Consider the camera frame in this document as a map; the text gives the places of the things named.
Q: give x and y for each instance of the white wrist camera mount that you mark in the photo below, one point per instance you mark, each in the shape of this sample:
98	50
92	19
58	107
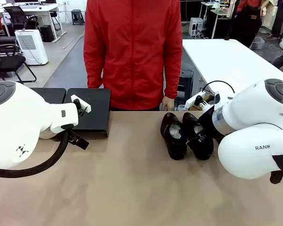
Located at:
193	101
83	106

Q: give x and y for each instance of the black leather loafer shoe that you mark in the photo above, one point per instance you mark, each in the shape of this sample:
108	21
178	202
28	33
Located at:
177	148
205	150

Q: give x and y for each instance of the dark grey plastic stool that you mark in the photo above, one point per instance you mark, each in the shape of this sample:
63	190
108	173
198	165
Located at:
186	82

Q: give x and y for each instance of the large white table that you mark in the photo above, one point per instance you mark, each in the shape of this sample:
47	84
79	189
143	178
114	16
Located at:
226	63

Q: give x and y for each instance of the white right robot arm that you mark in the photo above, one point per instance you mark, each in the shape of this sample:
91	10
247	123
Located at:
254	122

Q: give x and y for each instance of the person's right forearm red sleeve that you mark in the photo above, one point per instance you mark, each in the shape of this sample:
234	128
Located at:
93	73

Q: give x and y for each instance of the person's left forearm red sleeve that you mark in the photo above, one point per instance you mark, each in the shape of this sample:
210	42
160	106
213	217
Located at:
174	77

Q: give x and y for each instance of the black mesh office chair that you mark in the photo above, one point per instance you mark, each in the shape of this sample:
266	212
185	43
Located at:
16	16

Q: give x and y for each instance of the white air purifier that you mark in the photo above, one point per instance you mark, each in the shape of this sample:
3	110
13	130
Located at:
31	47

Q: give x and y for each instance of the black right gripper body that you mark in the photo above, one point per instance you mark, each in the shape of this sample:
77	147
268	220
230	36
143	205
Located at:
211	122

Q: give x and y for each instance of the grey plastic bin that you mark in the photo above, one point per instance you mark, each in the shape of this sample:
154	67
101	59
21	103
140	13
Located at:
257	43

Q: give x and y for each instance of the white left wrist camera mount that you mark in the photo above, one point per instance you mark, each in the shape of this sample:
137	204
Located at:
83	106

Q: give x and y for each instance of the person's left hand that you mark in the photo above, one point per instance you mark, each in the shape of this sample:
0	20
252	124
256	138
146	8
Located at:
168	103

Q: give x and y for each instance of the person in red jacket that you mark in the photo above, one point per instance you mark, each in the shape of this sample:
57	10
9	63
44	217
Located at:
132	58

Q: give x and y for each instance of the background person in beige clothes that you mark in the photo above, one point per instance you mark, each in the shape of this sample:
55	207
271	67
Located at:
273	16

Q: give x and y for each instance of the white office desk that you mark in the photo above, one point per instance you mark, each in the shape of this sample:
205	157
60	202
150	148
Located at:
44	9

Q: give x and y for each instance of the black computer tower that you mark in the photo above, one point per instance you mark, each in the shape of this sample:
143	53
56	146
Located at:
47	33

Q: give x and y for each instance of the grey step stool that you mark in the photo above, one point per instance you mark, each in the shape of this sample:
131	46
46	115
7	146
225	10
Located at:
77	17

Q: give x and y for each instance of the background person in black apron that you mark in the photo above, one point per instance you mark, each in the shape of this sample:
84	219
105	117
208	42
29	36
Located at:
247	21

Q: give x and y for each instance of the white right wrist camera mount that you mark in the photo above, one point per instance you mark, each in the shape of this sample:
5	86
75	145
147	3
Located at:
193	101

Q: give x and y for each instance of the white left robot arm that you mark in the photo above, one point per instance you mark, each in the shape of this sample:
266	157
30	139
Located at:
19	122

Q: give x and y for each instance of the black visitor chair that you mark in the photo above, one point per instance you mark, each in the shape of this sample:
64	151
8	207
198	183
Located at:
9	63

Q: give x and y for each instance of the white computer case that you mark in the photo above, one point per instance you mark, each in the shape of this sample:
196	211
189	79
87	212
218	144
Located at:
196	27

